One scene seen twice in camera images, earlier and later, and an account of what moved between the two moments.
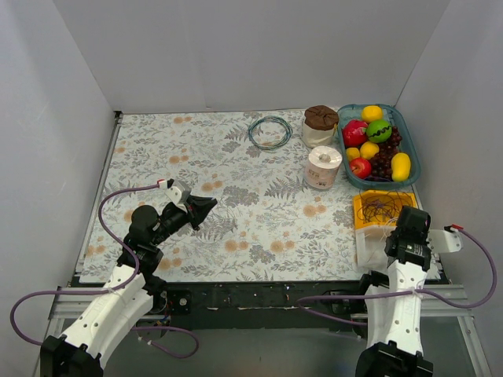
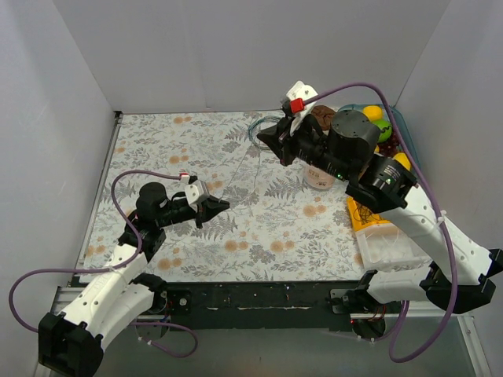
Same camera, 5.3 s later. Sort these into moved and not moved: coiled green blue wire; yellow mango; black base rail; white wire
Moved: white wire
Not moved: coiled green blue wire; black base rail; yellow mango
